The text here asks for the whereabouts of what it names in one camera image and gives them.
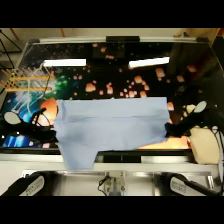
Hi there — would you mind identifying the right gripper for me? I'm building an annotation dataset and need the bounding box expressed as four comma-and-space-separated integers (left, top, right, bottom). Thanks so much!
164, 121, 184, 138

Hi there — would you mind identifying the light blue shirt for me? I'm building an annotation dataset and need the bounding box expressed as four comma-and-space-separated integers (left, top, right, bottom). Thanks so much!
52, 96, 172, 171

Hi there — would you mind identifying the beige garment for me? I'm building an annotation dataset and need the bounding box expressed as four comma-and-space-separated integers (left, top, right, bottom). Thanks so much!
189, 125, 220, 165

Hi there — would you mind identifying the black cable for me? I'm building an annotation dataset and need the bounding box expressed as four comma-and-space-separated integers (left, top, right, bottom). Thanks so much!
97, 175, 112, 195

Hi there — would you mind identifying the silver frame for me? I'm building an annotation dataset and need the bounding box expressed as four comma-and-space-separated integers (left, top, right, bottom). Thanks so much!
0, 150, 224, 197

